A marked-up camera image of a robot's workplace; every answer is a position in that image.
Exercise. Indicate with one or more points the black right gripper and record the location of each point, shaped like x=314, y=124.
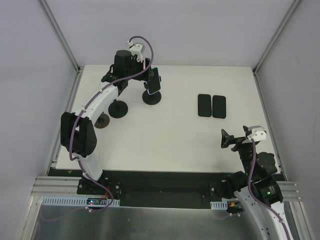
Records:
x=239, y=140

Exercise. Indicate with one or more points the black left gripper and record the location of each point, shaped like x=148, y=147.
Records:
x=146, y=71

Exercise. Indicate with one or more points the black phone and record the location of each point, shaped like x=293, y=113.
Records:
x=219, y=107
x=204, y=104

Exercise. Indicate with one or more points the black round-base phone stand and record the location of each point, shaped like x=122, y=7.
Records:
x=151, y=99
x=118, y=109

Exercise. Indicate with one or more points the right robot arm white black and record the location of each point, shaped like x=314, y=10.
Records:
x=255, y=188

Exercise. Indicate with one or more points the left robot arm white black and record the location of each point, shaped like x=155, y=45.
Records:
x=77, y=131

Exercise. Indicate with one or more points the phone in light blue case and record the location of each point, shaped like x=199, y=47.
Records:
x=154, y=84

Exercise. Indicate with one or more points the small metal folding phone stand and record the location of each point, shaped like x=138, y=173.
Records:
x=102, y=121

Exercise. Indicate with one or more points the aluminium profile beam right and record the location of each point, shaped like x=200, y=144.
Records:
x=290, y=191

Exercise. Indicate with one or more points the aluminium profile beam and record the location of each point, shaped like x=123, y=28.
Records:
x=55, y=186
x=290, y=191

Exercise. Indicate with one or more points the aluminium profile beam left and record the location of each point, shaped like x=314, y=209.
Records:
x=55, y=186

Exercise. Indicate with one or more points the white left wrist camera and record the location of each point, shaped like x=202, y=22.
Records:
x=137, y=48

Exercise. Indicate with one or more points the aluminium frame rail left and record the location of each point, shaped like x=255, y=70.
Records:
x=59, y=34

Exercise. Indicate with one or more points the aluminium frame rail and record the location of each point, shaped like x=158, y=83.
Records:
x=59, y=34
x=277, y=34

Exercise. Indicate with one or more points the white slotted cable duct right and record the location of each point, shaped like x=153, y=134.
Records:
x=226, y=204

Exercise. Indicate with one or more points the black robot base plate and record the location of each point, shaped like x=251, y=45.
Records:
x=182, y=190

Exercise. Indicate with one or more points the aluminium frame rail right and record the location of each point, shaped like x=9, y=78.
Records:
x=277, y=34

